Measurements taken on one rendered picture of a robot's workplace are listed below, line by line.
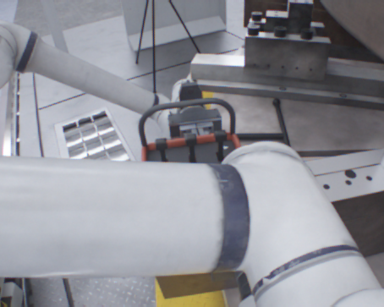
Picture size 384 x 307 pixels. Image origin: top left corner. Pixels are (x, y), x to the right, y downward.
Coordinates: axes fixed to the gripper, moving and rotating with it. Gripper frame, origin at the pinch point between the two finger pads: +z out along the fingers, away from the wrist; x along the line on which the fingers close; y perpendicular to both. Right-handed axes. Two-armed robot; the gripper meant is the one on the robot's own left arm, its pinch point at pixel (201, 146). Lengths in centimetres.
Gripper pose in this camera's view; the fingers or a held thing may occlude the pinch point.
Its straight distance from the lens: 63.0
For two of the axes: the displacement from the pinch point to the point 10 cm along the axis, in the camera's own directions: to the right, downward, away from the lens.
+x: -9.9, 1.4, -0.6
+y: 0.8, 8.1, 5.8
